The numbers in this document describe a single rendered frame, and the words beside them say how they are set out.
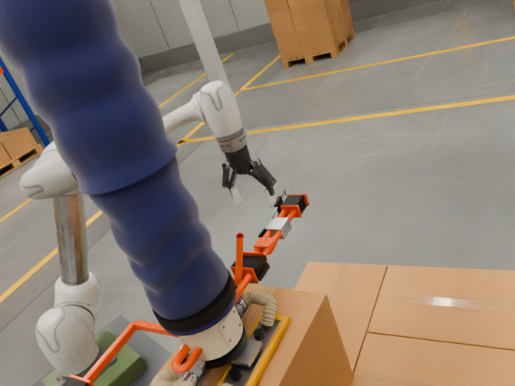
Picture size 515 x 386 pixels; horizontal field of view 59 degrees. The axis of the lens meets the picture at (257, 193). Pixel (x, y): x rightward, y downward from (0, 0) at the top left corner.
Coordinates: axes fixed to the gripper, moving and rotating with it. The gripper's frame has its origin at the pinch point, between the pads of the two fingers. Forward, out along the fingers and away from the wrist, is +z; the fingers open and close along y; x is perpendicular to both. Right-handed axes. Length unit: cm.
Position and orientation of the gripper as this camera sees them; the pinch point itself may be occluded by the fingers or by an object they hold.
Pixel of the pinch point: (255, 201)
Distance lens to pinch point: 153.1
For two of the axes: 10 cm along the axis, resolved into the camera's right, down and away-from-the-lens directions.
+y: 8.3, -0.1, -5.6
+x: 4.6, -5.5, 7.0
